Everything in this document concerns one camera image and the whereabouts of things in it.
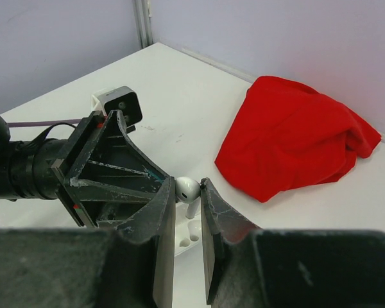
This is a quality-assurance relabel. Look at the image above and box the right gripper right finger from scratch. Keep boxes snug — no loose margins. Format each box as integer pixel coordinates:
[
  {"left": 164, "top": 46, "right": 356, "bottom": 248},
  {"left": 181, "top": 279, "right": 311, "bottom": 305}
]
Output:
[{"left": 200, "top": 178, "right": 259, "bottom": 305}]

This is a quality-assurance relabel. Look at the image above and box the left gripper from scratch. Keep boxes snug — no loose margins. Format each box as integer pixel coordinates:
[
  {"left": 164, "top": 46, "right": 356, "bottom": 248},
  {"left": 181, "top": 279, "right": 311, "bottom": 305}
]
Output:
[{"left": 9, "top": 110, "right": 169, "bottom": 229}]

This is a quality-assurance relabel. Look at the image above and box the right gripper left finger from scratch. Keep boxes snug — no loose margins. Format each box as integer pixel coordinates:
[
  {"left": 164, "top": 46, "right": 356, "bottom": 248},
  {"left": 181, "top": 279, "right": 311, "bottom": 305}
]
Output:
[{"left": 116, "top": 177, "right": 176, "bottom": 307}]

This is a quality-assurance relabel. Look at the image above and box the white earbud charging case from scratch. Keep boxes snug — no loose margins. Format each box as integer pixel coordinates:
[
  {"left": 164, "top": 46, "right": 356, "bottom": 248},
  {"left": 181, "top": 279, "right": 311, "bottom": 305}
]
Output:
[{"left": 175, "top": 203, "right": 201, "bottom": 257}]

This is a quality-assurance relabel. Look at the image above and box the white earbud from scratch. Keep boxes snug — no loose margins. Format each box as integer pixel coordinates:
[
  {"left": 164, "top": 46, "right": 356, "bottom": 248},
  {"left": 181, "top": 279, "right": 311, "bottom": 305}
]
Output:
[{"left": 175, "top": 176, "right": 201, "bottom": 219}]

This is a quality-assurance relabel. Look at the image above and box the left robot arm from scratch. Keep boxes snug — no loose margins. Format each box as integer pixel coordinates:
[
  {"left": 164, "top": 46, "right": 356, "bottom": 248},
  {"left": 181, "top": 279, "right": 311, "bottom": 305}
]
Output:
[{"left": 0, "top": 110, "right": 175, "bottom": 228}]

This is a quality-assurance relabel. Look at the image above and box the red cloth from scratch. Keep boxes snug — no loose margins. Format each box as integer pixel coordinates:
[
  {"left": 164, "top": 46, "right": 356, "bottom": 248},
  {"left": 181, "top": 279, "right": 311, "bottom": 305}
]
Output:
[{"left": 215, "top": 76, "right": 381, "bottom": 202}]

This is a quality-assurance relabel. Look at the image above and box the left aluminium frame post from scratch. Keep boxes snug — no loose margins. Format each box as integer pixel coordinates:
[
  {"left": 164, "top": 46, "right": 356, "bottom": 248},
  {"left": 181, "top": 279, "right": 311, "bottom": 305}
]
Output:
[{"left": 133, "top": 0, "right": 153, "bottom": 49}]

